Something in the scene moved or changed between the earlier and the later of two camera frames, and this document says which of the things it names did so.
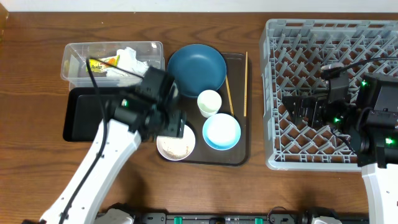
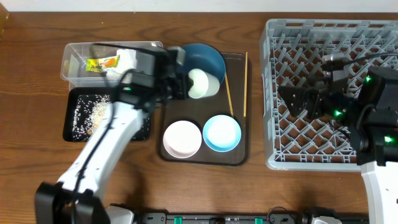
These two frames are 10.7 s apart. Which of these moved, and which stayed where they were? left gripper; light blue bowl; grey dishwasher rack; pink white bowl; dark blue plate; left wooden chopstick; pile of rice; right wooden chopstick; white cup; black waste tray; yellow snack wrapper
Moved: white cup; left gripper; pile of rice; pink white bowl
Stayed: black waste tray; light blue bowl; left wooden chopstick; right wooden chopstick; yellow snack wrapper; grey dishwasher rack; dark blue plate
